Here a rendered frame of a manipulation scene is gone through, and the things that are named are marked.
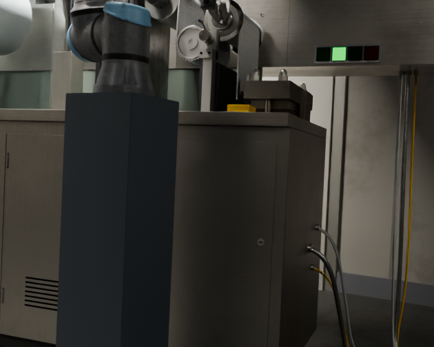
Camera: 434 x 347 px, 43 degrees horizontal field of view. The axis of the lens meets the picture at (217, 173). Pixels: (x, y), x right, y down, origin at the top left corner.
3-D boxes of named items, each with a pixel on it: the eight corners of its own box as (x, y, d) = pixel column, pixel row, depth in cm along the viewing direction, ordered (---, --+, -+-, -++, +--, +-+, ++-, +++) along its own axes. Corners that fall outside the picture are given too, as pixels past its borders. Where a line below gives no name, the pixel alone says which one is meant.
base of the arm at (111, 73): (129, 93, 128) (131, 49, 127) (80, 93, 135) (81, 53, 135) (166, 100, 141) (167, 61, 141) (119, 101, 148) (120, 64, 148)
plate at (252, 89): (243, 98, 189) (244, 80, 188) (273, 110, 226) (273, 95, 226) (289, 98, 183) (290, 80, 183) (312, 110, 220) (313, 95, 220)
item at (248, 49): (236, 73, 194) (239, 20, 193) (255, 82, 216) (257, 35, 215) (238, 73, 193) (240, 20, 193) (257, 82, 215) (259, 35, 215)
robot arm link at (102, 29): (118, 51, 129) (121, -8, 129) (88, 56, 139) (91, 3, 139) (160, 59, 138) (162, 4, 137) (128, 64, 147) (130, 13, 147)
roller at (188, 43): (175, 59, 201) (176, 25, 201) (201, 71, 225) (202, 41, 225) (205, 58, 197) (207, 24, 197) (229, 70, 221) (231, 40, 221)
